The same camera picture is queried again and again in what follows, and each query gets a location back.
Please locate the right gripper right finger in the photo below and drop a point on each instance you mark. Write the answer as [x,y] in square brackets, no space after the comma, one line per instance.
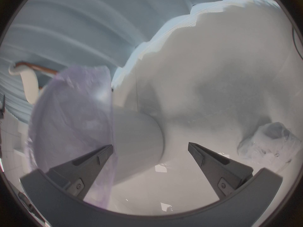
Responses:
[213,171]

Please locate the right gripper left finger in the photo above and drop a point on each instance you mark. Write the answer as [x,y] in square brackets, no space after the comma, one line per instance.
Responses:
[90,174]

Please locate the purple plastic bag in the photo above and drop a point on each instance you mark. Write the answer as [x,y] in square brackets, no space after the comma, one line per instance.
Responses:
[71,117]

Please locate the clear plastic wrapper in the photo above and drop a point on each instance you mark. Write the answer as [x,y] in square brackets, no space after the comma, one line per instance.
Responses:
[267,145]

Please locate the white trash bin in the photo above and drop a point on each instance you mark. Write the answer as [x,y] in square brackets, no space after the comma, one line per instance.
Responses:
[137,145]

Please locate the white cushioned wooden chair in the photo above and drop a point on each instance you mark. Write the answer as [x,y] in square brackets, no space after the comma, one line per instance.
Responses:
[29,86]

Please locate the pale blue curtain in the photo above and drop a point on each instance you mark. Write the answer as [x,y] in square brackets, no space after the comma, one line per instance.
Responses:
[82,20]

